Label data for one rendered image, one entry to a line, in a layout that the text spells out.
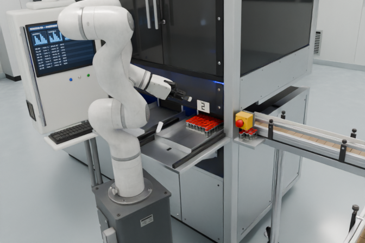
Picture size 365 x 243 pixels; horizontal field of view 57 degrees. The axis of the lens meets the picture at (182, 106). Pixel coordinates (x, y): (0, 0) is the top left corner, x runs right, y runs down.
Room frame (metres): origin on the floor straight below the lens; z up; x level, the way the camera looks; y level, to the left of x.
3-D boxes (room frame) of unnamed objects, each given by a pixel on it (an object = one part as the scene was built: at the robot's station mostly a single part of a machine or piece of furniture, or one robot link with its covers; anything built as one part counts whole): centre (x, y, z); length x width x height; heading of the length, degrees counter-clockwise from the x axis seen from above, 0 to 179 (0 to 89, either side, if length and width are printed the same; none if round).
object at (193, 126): (1.67, -0.08, 0.91); 0.18 x 0.02 x 0.05; 47
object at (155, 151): (1.70, 0.12, 0.87); 0.70 x 0.48 x 0.02; 47
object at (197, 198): (2.64, 0.16, 0.44); 2.06 x 1.00 x 0.88; 47
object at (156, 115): (1.87, 0.20, 0.90); 0.34 x 0.26 x 0.04; 137
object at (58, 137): (1.92, 0.64, 0.82); 0.40 x 0.14 x 0.02; 129
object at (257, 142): (1.57, -0.36, 0.87); 0.14 x 0.13 x 0.02; 137
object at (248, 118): (1.55, -0.32, 1.00); 0.08 x 0.07 x 0.07; 137
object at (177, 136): (1.64, -0.05, 0.90); 0.34 x 0.26 x 0.04; 137
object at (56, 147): (1.95, 0.66, 0.79); 0.45 x 0.28 x 0.03; 129
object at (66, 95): (2.11, 0.76, 1.19); 0.50 x 0.19 x 0.78; 129
